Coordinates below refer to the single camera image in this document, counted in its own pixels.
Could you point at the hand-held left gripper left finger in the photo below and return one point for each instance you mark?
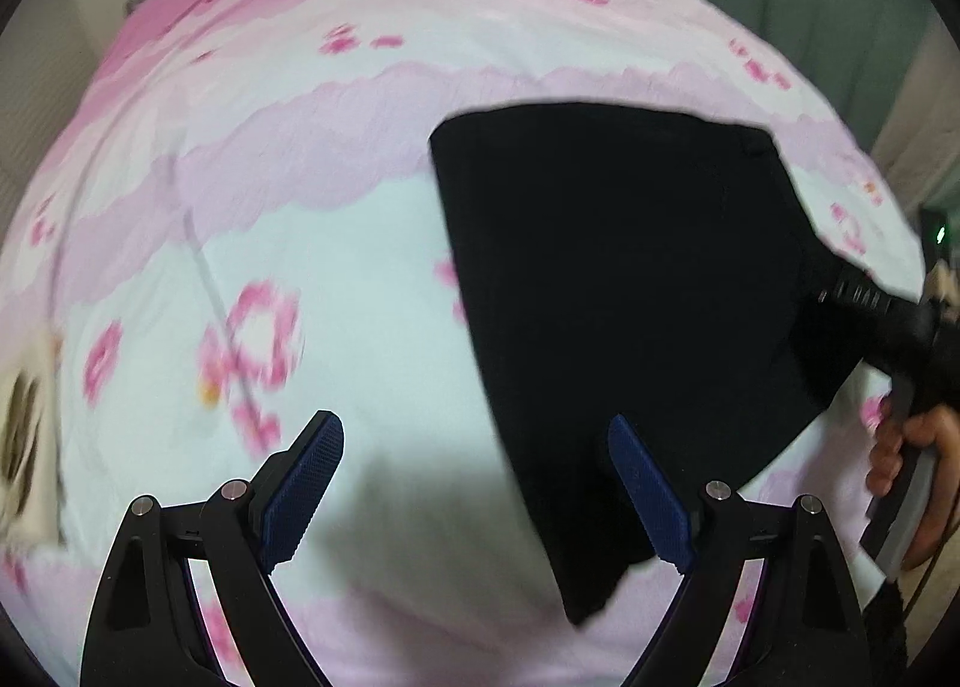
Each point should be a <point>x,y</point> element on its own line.
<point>304,492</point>

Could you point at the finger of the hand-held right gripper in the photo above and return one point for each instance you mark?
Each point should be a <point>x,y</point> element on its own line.
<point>862,293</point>

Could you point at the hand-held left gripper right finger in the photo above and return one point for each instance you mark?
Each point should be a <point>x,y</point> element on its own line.
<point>649,492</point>

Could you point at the black pants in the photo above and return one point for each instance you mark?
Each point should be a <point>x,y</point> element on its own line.
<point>637,297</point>

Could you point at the person's right hand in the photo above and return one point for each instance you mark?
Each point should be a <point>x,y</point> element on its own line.
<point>941,466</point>

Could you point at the beige curtain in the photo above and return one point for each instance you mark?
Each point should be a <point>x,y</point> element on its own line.
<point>911,139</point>

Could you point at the beige cloth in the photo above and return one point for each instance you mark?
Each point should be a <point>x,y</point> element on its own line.
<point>22,432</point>

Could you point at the pink floral blanket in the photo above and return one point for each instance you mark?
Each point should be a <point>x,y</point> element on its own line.
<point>375,169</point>

